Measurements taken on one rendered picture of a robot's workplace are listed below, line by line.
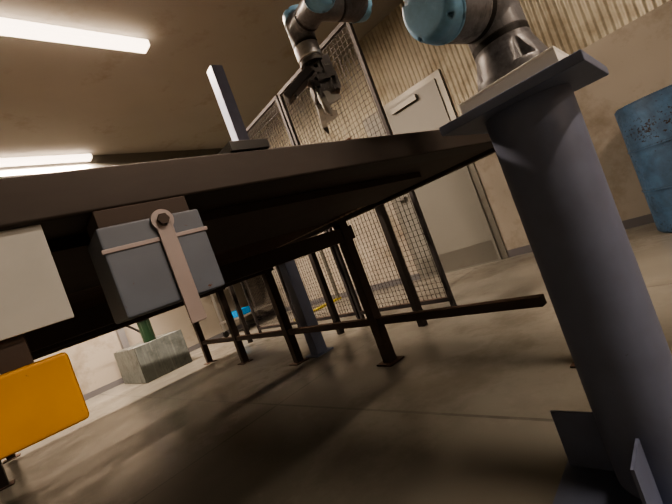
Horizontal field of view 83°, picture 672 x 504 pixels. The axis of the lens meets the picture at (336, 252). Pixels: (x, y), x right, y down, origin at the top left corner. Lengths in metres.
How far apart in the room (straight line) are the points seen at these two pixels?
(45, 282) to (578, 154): 0.88
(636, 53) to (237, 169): 3.81
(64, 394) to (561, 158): 0.86
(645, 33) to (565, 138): 3.36
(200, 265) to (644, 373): 0.83
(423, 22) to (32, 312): 0.77
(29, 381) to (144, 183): 0.27
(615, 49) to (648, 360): 3.48
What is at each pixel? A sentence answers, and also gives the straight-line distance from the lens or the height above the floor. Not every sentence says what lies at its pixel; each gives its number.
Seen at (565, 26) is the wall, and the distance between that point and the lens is 4.33.
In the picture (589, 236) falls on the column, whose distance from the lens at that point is 0.87.
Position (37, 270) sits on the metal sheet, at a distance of 0.57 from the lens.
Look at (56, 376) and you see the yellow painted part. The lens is 0.54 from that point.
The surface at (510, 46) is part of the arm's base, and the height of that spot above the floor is 0.96.
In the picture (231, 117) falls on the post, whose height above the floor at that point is 1.96.
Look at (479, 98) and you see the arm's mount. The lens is 0.88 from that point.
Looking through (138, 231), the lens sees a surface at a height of 0.81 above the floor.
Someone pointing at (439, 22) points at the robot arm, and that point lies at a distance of 0.83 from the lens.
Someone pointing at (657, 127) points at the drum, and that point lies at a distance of 3.43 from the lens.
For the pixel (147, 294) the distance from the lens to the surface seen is 0.55.
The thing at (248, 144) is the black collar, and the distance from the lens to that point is 0.69.
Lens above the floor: 0.70
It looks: level
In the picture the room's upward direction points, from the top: 20 degrees counter-clockwise
